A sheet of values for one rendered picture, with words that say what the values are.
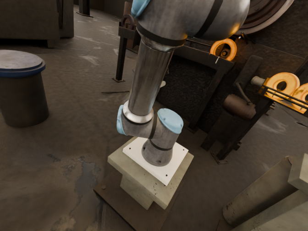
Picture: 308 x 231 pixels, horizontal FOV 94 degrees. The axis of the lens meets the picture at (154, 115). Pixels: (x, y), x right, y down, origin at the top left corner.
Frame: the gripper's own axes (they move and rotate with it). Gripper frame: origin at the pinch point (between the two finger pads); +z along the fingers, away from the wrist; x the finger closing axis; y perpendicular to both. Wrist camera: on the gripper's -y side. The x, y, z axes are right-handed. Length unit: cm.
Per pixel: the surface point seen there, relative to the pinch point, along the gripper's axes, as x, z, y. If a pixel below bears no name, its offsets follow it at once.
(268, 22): 36, -48, 67
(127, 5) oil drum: 147, -295, -90
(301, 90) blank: 37, -1, 70
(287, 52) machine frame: 56, -35, 81
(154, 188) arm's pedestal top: 6.6, 39.9, -4.8
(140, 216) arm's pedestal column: 24, 56, -20
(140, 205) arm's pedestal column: 27, 51, -21
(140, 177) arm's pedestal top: 5.7, 35.4, -10.4
